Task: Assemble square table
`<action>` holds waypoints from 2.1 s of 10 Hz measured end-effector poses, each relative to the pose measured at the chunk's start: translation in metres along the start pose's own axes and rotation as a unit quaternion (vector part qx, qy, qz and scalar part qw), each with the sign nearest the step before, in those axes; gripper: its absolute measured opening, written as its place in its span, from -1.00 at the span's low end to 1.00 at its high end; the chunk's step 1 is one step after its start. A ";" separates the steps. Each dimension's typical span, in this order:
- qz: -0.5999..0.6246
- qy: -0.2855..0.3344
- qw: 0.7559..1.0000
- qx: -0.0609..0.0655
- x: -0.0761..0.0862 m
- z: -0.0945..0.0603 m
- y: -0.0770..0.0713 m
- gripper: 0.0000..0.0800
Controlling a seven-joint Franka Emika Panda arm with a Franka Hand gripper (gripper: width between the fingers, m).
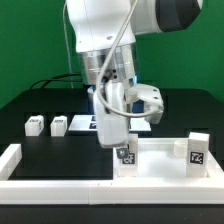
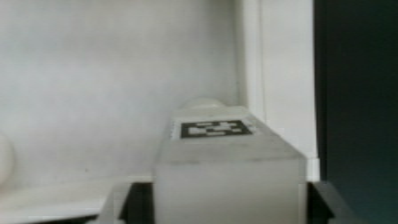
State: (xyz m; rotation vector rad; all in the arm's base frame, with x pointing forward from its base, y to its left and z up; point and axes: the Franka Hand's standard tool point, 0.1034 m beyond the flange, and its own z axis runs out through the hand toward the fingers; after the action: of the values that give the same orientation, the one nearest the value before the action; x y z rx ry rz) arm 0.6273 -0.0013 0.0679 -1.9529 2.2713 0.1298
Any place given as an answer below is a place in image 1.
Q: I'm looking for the white hanging cable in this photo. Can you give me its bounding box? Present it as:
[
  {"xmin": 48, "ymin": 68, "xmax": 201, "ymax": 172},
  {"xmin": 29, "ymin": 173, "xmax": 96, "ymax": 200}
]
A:
[{"xmin": 62, "ymin": 0, "xmax": 75, "ymax": 90}]

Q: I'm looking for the white square table top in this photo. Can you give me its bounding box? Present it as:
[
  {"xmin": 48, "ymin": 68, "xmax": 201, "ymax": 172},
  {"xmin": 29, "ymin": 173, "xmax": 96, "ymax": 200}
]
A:
[{"xmin": 113, "ymin": 138, "xmax": 217, "ymax": 179}]

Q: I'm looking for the white marker base plate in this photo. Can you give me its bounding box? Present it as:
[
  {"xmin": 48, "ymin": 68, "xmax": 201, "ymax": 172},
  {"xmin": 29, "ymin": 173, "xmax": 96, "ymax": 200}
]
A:
[{"xmin": 69, "ymin": 115, "xmax": 151, "ymax": 132}]

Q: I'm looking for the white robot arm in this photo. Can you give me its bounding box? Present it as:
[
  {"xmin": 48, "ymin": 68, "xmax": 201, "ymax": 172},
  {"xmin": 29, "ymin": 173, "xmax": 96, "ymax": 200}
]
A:
[{"xmin": 65, "ymin": 0, "xmax": 203, "ymax": 159}]

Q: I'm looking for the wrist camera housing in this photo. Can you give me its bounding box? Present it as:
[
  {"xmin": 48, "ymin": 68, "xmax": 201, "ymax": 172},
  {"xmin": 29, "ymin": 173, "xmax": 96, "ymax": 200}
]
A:
[{"xmin": 126, "ymin": 84, "xmax": 164, "ymax": 124}]

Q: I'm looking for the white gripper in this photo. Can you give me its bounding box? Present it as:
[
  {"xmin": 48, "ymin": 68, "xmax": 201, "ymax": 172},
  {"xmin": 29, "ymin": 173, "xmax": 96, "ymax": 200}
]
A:
[{"xmin": 93, "ymin": 81, "xmax": 129, "ymax": 159}]

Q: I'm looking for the white U-shaped fence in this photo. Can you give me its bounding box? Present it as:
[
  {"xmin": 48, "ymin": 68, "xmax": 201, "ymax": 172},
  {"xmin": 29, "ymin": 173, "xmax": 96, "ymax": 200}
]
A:
[{"xmin": 0, "ymin": 144, "xmax": 224, "ymax": 205}]

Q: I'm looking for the black cable bundle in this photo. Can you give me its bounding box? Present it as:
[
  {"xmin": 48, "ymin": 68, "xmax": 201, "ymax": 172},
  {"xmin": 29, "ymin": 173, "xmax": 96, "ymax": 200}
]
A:
[{"xmin": 29, "ymin": 71, "xmax": 83, "ymax": 90}]

